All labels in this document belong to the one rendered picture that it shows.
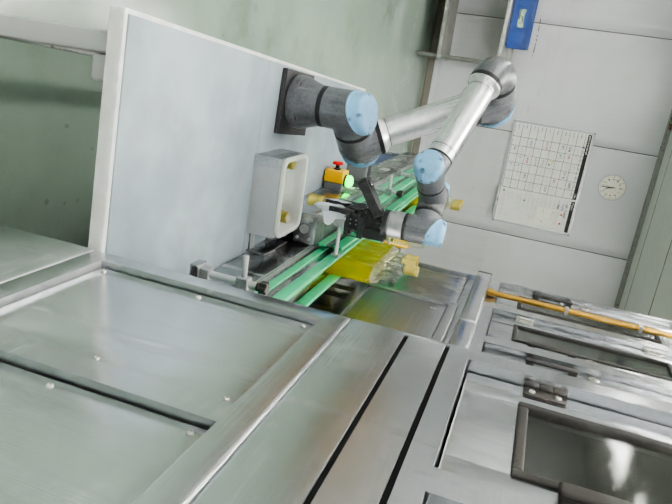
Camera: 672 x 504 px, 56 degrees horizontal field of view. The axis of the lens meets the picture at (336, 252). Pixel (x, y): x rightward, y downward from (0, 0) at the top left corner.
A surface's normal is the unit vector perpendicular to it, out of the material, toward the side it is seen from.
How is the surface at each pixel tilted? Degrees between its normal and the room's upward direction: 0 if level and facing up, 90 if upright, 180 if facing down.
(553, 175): 90
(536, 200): 90
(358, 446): 90
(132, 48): 0
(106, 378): 90
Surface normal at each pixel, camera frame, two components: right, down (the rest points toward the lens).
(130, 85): 0.94, 0.22
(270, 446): 0.15, -0.94
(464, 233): -0.32, 0.24
